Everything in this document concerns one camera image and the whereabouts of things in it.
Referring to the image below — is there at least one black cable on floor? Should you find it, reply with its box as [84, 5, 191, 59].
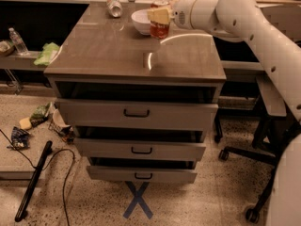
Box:
[0, 129, 76, 226]

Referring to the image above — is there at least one grey drawer cabinet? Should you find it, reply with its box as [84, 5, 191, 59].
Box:
[44, 4, 226, 171]

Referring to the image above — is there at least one bottom grey drawer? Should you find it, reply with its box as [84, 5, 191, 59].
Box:
[87, 166, 197, 184]

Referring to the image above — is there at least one green bag on floor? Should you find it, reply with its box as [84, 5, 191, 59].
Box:
[29, 103, 51, 127]

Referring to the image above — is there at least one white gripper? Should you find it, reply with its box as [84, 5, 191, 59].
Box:
[147, 0, 196, 29]

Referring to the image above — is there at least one red coke can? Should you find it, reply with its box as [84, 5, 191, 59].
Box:
[150, 0, 170, 39]

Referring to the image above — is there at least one clear plastic water bottle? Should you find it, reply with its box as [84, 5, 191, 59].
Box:
[8, 27, 29, 56]

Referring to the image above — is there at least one blue tape cross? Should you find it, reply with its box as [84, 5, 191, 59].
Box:
[123, 181, 153, 219]

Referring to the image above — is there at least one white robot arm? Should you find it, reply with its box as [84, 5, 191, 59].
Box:
[147, 0, 301, 226]

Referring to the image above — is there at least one yellow sponge on floor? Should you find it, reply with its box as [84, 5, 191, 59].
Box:
[19, 117, 32, 130]

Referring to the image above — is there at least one grey side shelf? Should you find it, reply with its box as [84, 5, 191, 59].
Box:
[0, 51, 47, 72]

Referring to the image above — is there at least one middle grey drawer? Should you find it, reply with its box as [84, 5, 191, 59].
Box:
[74, 138, 205, 161]

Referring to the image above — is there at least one brown bowl on shelf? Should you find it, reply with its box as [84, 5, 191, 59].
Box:
[0, 40, 14, 57]

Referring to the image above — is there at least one white bowl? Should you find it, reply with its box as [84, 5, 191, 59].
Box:
[131, 9, 151, 36]

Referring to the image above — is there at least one blue chip bag on floor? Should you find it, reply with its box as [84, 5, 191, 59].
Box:
[8, 127, 30, 150]

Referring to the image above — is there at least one black office chair base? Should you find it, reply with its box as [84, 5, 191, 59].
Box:
[214, 75, 291, 224]

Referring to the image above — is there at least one black rod on floor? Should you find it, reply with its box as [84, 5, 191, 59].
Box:
[15, 140, 53, 222]

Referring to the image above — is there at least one silver can lying down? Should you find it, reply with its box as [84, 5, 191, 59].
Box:
[106, 0, 123, 18]

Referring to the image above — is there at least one grey drawer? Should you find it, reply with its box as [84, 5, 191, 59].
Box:
[74, 138, 205, 161]
[55, 99, 218, 131]
[87, 166, 197, 184]

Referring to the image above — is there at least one white brown bag on floor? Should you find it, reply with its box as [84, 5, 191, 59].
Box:
[48, 109, 75, 144]

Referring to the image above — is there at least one top grey drawer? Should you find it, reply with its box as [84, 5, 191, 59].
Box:
[55, 99, 218, 131]

